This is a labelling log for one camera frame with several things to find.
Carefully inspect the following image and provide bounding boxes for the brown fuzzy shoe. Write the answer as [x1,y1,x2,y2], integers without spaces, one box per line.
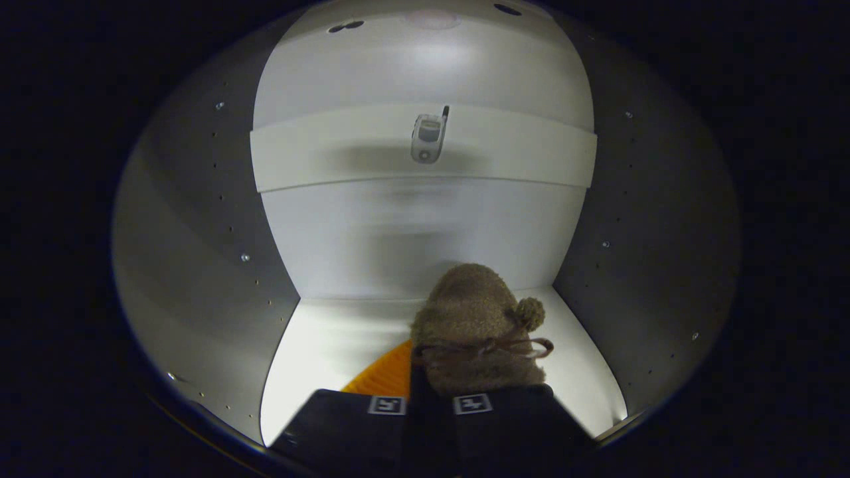
[410,264,554,396]

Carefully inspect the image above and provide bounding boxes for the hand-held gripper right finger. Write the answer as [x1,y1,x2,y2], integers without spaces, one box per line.
[428,384,598,475]

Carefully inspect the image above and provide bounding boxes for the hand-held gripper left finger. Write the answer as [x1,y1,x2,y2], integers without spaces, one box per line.
[269,339,429,475]

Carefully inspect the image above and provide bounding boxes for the grey shoe cabinet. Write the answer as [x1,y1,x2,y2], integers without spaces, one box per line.
[112,0,741,459]

